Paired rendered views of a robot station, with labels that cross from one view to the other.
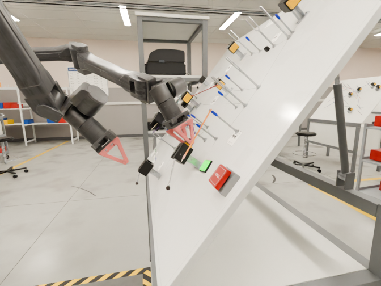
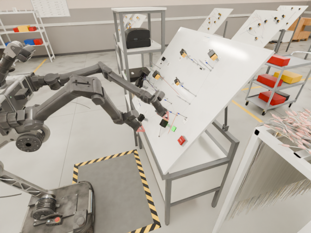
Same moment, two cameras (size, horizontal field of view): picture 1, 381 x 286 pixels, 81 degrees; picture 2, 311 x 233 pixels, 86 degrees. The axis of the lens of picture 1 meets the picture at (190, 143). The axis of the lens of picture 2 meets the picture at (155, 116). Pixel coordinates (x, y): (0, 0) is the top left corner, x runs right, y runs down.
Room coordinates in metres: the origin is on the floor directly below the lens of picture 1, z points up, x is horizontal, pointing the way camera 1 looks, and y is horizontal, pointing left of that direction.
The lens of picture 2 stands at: (-0.35, 0.19, 1.90)
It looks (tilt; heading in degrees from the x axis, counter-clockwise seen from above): 35 degrees down; 355
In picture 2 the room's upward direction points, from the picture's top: 2 degrees counter-clockwise
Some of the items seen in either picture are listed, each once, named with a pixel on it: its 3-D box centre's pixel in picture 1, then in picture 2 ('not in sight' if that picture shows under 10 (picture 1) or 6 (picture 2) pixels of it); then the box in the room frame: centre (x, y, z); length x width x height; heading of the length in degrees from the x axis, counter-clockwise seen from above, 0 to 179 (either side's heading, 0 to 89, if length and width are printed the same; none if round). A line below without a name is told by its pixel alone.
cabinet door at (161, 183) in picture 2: not in sight; (155, 164); (0.70, 0.10, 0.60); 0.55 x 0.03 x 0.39; 12
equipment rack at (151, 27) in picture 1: (171, 141); (141, 83); (1.92, 0.17, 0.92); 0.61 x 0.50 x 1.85; 12
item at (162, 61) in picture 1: (164, 64); (135, 37); (1.81, 0.20, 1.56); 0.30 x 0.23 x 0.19; 104
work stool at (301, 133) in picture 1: (303, 151); not in sight; (3.94, -2.05, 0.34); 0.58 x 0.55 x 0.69; 170
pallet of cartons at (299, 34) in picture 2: not in sight; (295, 29); (8.61, -8.21, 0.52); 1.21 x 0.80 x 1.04; 101
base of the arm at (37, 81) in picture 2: not in sight; (39, 81); (0.86, 0.91, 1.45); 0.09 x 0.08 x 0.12; 10
